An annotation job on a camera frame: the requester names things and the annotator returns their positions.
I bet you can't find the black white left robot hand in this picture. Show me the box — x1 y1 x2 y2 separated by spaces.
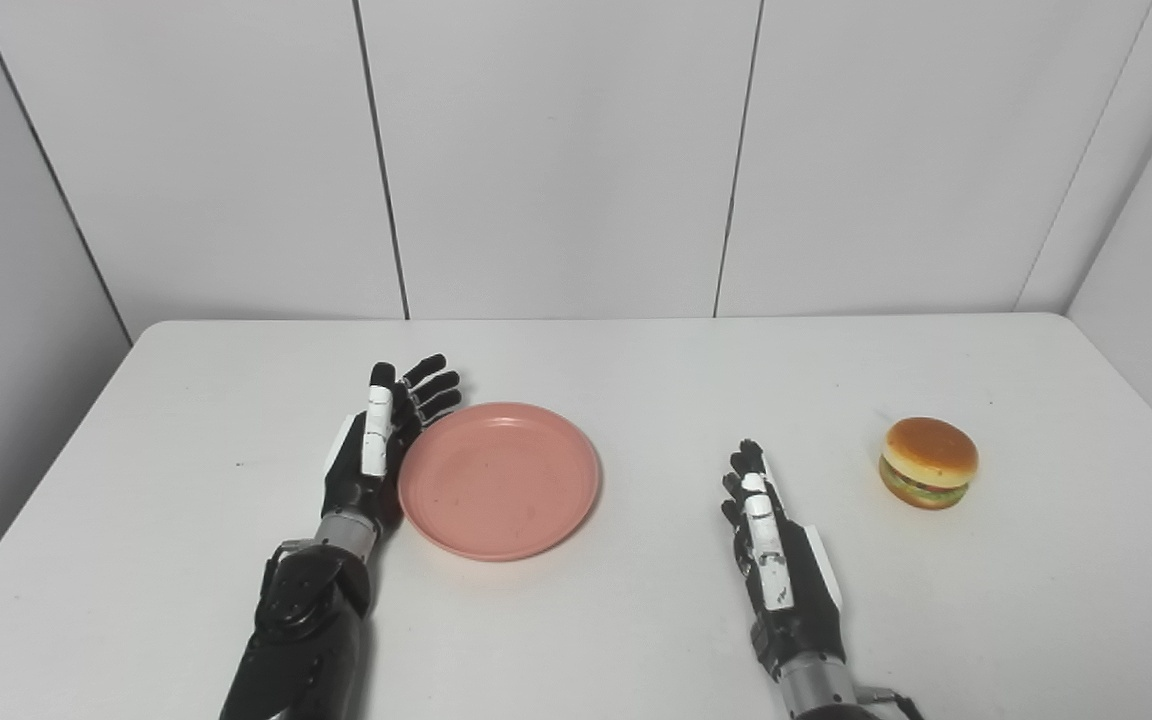
321 353 463 533

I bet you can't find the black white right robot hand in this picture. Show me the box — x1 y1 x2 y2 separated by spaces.
720 439 847 673

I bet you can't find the pink round plate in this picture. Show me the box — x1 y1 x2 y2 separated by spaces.
397 402 602 562

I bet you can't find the toy hamburger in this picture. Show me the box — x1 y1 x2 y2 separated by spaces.
879 417 979 511

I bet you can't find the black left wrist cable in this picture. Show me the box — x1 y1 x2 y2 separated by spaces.
266 538 322 573

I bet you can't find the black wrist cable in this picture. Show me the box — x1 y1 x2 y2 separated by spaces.
856 685 927 720
266 538 322 573

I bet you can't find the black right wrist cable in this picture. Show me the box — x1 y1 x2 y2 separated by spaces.
856 685 927 720

